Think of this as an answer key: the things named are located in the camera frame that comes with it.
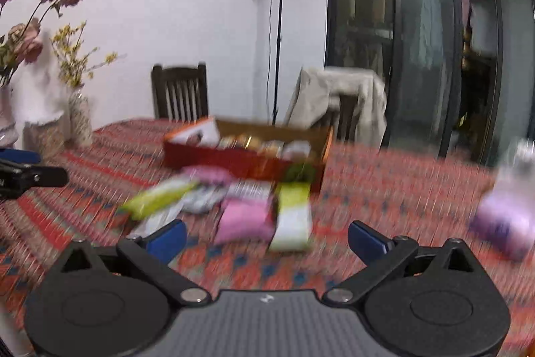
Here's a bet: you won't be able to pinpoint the pile of snack packets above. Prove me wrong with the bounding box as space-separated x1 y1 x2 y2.
119 166 312 253

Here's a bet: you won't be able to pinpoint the large pink textured vase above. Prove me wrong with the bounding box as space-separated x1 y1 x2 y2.
0 85 20 149

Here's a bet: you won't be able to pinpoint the yellow flower sprigs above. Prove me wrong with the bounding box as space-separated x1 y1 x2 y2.
50 20 126 91

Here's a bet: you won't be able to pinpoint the sliding glass door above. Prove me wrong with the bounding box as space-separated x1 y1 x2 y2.
326 0 535 170

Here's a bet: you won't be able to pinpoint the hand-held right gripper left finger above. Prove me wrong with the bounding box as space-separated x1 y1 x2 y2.
50 220 212 306

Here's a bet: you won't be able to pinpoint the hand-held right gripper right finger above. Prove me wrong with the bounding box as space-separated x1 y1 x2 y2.
326 220 482 305

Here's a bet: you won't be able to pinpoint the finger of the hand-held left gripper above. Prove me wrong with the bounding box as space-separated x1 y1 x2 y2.
0 161 70 199
0 148 42 165

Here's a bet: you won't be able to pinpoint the floor lamp on stand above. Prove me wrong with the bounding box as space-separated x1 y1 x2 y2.
267 0 294 127

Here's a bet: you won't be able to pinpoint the red cardboard box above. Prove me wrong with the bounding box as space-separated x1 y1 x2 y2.
162 116 334 195

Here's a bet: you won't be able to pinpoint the row of sorted snacks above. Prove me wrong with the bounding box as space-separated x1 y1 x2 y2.
217 133 312 162

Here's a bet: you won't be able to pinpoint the dark wooden chair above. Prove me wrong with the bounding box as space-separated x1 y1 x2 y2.
334 93 361 143
150 63 209 122

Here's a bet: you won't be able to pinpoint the small floral vase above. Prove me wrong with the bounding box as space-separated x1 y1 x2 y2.
68 89 94 148

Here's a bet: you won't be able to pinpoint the purple tissue pack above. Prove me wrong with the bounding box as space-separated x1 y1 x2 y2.
470 190 535 262

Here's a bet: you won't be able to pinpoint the dried pink flowers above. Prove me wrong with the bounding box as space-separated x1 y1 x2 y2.
0 0 84 87

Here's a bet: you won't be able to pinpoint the beige jacket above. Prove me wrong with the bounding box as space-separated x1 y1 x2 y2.
284 66 388 151

